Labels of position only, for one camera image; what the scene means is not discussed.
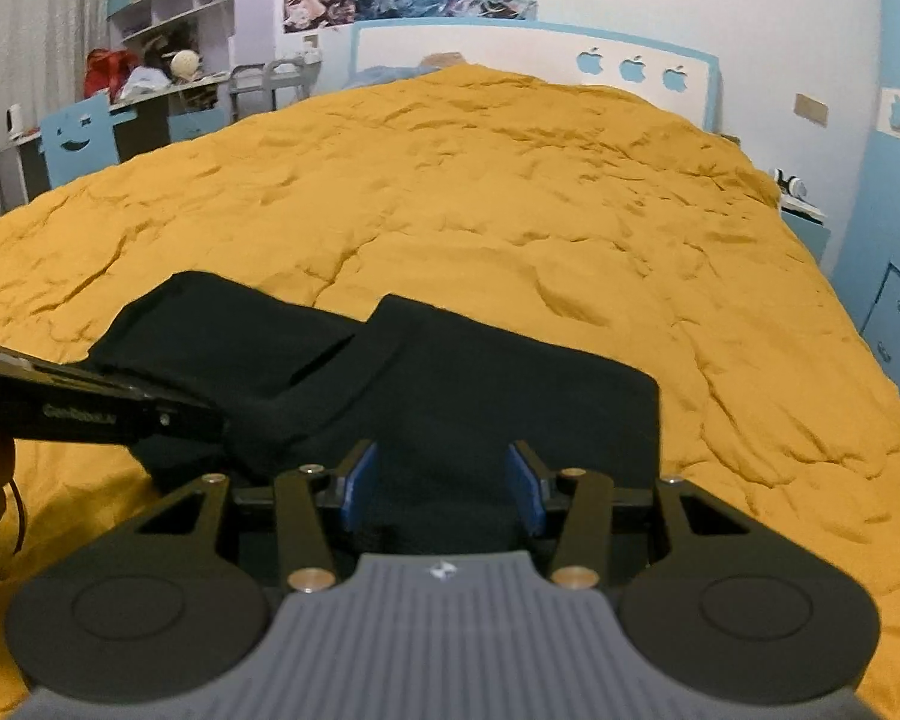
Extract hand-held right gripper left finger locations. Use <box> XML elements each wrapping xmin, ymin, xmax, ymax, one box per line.
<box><xmin>124</xmin><ymin>439</ymin><xmax>380</xmax><ymax>592</ymax></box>

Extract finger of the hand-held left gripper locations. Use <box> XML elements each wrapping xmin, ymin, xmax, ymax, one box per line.
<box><xmin>82</xmin><ymin>364</ymin><xmax>231</xmax><ymax>443</ymax></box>

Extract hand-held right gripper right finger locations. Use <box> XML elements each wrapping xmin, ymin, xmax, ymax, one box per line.
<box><xmin>507</xmin><ymin>439</ymin><xmax>751</xmax><ymax>590</ymax></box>

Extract black pants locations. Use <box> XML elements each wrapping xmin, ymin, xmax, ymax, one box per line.
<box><xmin>88</xmin><ymin>268</ymin><xmax>662</xmax><ymax>560</ymax></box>

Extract blue smiling face chair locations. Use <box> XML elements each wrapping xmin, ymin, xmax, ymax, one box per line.
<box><xmin>40</xmin><ymin>94</ymin><xmax>139</xmax><ymax>190</ymax></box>

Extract mustard yellow quilted blanket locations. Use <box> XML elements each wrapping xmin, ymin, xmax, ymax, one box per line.
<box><xmin>0</xmin><ymin>64</ymin><xmax>900</xmax><ymax>720</ymax></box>

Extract cluttered desk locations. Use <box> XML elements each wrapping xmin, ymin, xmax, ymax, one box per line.
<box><xmin>0</xmin><ymin>73</ymin><xmax>232</xmax><ymax>192</ymax></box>

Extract white plastic bag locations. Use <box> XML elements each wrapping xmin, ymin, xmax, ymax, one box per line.
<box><xmin>120</xmin><ymin>66</ymin><xmax>173</xmax><ymax>100</ymax></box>

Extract red bag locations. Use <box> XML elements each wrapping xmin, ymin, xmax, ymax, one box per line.
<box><xmin>85</xmin><ymin>48</ymin><xmax>141</xmax><ymax>103</ymax></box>

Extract grey rolling cart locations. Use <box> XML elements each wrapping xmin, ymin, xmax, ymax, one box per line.
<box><xmin>229</xmin><ymin>55</ymin><xmax>325</xmax><ymax>125</ymax></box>

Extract grey curtain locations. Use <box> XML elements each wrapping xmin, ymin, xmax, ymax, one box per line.
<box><xmin>0</xmin><ymin>0</ymin><xmax>115</xmax><ymax>230</ymax></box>

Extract blue nightstand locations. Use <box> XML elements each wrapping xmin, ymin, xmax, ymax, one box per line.
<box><xmin>775</xmin><ymin>195</ymin><xmax>831</xmax><ymax>265</ymax></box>

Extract light blue pillow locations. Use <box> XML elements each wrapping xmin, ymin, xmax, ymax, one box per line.
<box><xmin>343</xmin><ymin>64</ymin><xmax>437</xmax><ymax>89</ymax></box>

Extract blue and white wardrobe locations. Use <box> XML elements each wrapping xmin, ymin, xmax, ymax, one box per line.
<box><xmin>831</xmin><ymin>86</ymin><xmax>900</xmax><ymax>417</ymax></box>

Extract white and blue headboard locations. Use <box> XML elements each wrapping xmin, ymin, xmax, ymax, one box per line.
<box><xmin>350</xmin><ymin>20</ymin><xmax>722</xmax><ymax>134</ymax></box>

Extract black cable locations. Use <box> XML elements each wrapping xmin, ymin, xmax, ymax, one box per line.
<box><xmin>0</xmin><ymin>476</ymin><xmax>29</xmax><ymax>586</ymax></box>

